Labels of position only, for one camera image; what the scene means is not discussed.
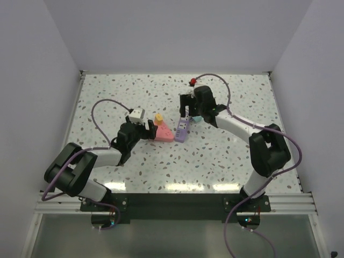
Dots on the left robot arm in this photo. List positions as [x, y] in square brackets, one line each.
[70, 171]

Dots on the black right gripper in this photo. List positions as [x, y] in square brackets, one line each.
[185, 101]

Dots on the aluminium front rail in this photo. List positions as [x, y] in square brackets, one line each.
[279, 203]

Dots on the red cable connector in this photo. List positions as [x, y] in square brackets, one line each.
[192, 81]

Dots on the yellow plug adapter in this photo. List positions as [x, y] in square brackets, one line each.
[158, 119]

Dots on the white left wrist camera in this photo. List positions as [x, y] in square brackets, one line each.
[137, 115]

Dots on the purple power strip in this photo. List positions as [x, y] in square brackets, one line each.
[182, 129]

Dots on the pink triangular power strip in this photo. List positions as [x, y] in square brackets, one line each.
[164, 134]

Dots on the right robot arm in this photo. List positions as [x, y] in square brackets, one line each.
[268, 150]

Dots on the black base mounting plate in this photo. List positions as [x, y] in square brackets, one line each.
[162, 206]

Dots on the teal plug adapter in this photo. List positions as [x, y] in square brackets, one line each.
[197, 119]

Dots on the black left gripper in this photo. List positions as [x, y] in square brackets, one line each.
[149, 134]

